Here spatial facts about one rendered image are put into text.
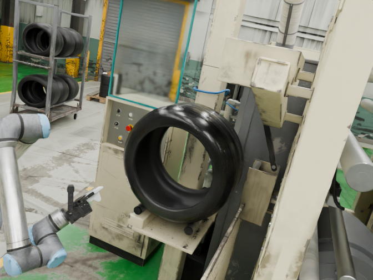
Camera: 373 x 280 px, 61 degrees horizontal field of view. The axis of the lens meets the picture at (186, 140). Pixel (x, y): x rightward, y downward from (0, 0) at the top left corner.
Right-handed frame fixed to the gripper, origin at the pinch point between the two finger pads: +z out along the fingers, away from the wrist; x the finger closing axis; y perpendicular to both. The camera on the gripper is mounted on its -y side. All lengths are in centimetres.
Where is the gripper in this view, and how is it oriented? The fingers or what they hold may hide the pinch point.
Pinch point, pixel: (99, 186)
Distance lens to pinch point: 162.3
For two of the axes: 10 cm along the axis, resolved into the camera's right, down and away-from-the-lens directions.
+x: 3.3, -0.2, -9.4
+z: 7.9, -5.3, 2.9
